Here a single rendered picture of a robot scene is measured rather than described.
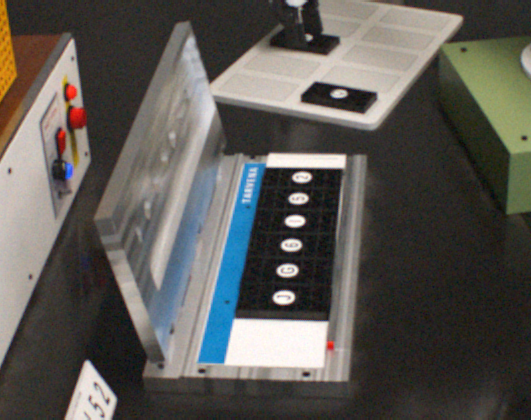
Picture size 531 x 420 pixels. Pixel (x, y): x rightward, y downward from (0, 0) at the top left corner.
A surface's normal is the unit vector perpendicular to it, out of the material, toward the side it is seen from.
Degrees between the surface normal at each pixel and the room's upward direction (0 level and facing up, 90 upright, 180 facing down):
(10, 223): 90
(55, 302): 0
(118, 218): 79
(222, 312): 0
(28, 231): 90
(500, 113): 0
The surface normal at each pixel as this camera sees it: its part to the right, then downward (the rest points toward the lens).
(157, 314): 0.96, -0.15
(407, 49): -0.06, -0.84
